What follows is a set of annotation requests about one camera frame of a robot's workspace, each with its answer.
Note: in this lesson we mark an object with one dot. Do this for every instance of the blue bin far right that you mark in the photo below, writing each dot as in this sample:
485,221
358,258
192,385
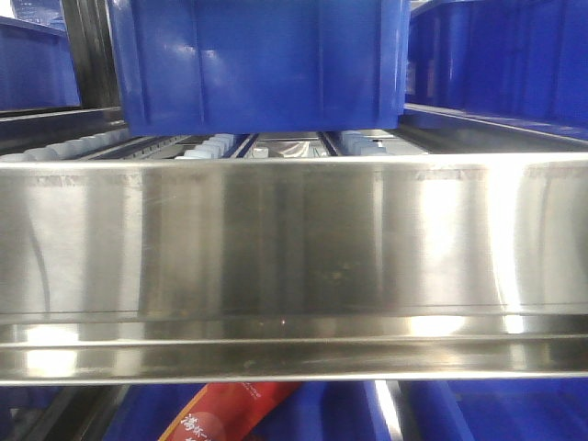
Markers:
520,59

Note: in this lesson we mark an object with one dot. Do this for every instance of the stainless steel rack frame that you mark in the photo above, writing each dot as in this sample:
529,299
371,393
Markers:
454,247

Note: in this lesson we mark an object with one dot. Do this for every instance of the red snack package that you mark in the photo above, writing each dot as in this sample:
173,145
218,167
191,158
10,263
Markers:
227,411

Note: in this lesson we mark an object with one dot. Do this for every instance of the blue bin far left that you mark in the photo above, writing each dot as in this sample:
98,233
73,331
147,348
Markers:
36,67

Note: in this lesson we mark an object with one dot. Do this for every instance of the large blue plastic bin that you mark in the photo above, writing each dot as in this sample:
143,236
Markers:
204,67

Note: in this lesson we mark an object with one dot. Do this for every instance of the blue bin lower shelf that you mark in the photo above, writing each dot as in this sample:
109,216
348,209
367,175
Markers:
488,409

